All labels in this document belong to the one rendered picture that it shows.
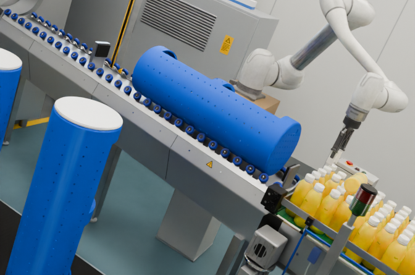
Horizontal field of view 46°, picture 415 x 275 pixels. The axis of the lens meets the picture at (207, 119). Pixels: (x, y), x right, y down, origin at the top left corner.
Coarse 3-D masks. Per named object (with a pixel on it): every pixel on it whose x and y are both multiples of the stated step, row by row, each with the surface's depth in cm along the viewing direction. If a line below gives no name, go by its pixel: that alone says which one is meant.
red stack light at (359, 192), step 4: (360, 188) 168; (356, 192) 170; (360, 192) 168; (364, 192) 167; (356, 196) 169; (360, 196) 168; (364, 196) 167; (368, 196) 166; (372, 196) 166; (376, 196) 168; (360, 200) 168; (364, 200) 167; (368, 200) 167; (372, 200) 167; (368, 204) 167
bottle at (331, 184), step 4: (328, 180) 219; (332, 180) 218; (324, 184) 220; (328, 184) 218; (332, 184) 217; (336, 184) 217; (324, 188) 219; (328, 188) 217; (332, 188) 217; (336, 188) 217; (324, 192) 218; (328, 192) 217; (324, 196) 218
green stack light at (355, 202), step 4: (352, 200) 171; (356, 200) 169; (352, 204) 170; (356, 204) 169; (360, 204) 168; (364, 204) 167; (352, 208) 170; (356, 208) 169; (360, 208) 168; (364, 208) 168; (368, 208) 169; (356, 212) 169; (360, 212) 168; (364, 212) 169
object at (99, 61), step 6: (96, 42) 279; (102, 42) 283; (96, 48) 280; (102, 48) 281; (108, 48) 285; (96, 54) 280; (102, 54) 283; (90, 60) 282; (96, 60) 284; (102, 60) 288; (96, 66) 287; (102, 66) 290
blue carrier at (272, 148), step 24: (144, 72) 249; (168, 72) 243; (192, 72) 241; (168, 96) 242; (192, 96) 234; (216, 96) 230; (240, 96) 229; (192, 120) 237; (216, 120) 227; (240, 120) 221; (264, 120) 218; (288, 120) 220; (240, 144) 222; (264, 144) 214; (288, 144) 225; (264, 168) 218
